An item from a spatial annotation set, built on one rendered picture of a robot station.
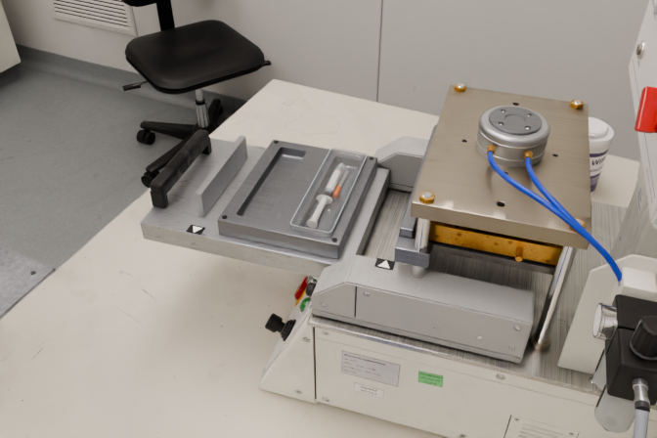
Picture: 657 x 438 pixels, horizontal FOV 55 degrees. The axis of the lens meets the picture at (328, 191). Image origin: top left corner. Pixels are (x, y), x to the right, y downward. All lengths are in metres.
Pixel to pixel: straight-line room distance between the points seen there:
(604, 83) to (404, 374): 1.71
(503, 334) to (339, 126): 0.84
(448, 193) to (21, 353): 0.69
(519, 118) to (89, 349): 0.70
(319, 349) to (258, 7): 2.02
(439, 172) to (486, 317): 0.17
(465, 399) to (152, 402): 0.43
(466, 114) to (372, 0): 1.65
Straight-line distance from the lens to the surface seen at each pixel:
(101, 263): 1.18
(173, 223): 0.87
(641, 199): 0.81
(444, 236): 0.73
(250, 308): 1.04
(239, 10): 2.74
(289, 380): 0.90
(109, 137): 2.98
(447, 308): 0.72
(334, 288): 0.74
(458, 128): 0.79
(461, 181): 0.70
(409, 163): 0.94
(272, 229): 0.80
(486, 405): 0.83
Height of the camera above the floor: 1.52
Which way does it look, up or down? 38 degrees down
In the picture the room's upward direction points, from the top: straight up
